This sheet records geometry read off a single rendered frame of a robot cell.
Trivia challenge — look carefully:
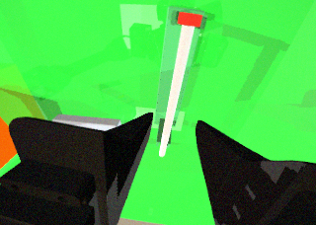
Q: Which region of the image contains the white tapered pin with red head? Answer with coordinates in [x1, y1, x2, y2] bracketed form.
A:
[159, 12, 202, 157]

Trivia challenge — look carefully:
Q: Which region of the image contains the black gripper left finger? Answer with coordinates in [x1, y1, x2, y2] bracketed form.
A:
[9, 112, 154, 225]

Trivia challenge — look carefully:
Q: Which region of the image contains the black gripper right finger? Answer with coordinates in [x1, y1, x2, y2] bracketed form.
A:
[196, 120, 316, 225]

